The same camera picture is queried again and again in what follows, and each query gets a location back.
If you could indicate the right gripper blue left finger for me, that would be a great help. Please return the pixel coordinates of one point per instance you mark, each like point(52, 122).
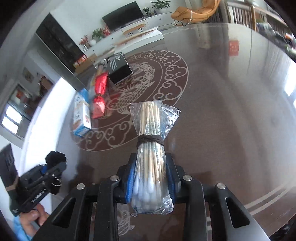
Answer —
point(130, 170)

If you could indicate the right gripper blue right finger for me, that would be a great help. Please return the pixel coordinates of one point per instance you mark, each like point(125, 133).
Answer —
point(171, 173)

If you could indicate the cotton swabs plastic bag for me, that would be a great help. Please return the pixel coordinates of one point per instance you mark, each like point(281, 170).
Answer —
point(153, 121)

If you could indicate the black velvet hair bow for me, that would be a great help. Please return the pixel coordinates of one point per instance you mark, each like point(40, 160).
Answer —
point(54, 158)

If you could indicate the blue white medicine box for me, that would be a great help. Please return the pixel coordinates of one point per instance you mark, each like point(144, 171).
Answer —
point(81, 114)

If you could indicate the red foil packet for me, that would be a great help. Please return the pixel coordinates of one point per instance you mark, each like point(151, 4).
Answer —
point(98, 103)

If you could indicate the black odor removing bar box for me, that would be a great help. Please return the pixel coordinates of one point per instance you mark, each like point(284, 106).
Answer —
point(118, 68)

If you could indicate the wooden handle tool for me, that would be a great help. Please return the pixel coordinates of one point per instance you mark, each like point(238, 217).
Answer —
point(100, 69)

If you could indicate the person's left hand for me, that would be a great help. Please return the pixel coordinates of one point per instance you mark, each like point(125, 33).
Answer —
point(37, 214)

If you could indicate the white coffee table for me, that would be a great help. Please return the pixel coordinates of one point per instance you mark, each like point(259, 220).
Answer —
point(138, 40)

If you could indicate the red flowers white vase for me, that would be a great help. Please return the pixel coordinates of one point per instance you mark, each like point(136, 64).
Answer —
point(86, 43)

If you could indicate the wooden stool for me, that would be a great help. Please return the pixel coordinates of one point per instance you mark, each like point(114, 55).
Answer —
point(133, 29)

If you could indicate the leafy plant beside red box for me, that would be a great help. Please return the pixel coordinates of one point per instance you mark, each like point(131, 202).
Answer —
point(98, 34)

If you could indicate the white tv cabinet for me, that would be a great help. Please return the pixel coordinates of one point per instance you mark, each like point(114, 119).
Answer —
point(161, 21)

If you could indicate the small potted plant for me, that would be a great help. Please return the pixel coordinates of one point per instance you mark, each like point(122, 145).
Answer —
point(147, 12)

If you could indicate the black flat television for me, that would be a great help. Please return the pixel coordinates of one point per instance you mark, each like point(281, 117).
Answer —
point(123, 16)

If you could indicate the orange lounge chair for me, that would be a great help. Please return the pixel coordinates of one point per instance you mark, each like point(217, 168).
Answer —
point(186, 16)

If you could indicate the black display cabinet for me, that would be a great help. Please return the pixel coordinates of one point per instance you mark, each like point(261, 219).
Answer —
point(59, 42)

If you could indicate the green potted plant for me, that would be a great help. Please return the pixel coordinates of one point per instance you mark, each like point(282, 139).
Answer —
point(161, 6)

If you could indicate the dark wooden armchair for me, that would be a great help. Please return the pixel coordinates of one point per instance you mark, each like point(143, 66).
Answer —
point(242, 12)

